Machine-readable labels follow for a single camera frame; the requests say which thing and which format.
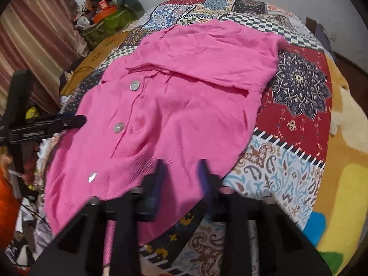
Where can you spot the pink buttoned cardigan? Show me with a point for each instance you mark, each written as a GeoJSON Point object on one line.
{"type": "Point", "coordinates": [187, 106]}

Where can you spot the brown striped curtain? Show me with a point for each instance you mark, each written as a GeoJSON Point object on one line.
{"type": "Point", "coordinates": [37, 28]}

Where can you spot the yellow cartoon fleece blanket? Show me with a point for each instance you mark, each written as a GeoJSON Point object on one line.
{"type": "Point", "coordinates": [345, 192]}

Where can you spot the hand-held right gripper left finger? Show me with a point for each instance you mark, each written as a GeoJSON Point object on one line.
{"type": "Point", "coordinates": [159, 176]}

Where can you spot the patchwork printed blanket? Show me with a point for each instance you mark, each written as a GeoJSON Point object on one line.
{"type": "Point", "coordinates": [296, 106]}

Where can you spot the papers on floor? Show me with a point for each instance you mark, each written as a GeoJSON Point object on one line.
{"type": "Point", "coordinates": [34, 235]}

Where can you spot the small yellow toy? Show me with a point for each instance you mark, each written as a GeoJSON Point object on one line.
{"type": "Point", "coordinates": [31, 112]}

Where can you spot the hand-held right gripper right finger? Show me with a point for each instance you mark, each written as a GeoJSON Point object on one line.
{"type": "Point", "coordinates": [205, 178]}

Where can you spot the orange box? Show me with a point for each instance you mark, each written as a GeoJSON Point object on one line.
{"type": "Point", "coordinates": [104, 13]}

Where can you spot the green patterned bag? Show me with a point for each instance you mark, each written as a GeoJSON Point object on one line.
{"type": "Point", "coordinates": [106, 30]}

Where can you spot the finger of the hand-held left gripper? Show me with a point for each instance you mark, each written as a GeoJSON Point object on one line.
{"type": "Point", "coordinates": [69, 122]}

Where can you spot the wooden lap desk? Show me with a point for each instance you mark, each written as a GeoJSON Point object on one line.
{"type": "Point", "coordinates": [95, 60]}

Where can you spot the person's left hand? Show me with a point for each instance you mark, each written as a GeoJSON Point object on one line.
{"type": "Point", "coordinates": [29, 165]}

